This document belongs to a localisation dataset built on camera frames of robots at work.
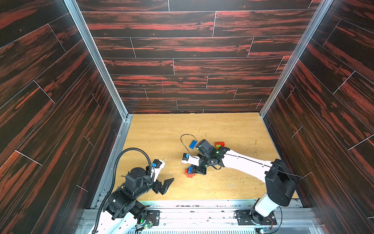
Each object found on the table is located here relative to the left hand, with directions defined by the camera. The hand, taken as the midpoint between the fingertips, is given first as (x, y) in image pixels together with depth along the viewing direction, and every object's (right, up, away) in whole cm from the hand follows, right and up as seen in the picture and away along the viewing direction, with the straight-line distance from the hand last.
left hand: (167, 174), depth 72 cm
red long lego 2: (+33, +12, +29) cm, 46 cm away
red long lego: (+10, -3, +12) cm, 16 cm away
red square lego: (+12, -6, +15) cm, 20 cm away
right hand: (+14, +1, +14) cm, 20 cm away
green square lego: (+32, +11, +30) cm, 45 cm away
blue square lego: (+12, 0, +10) cm, 15 cm away
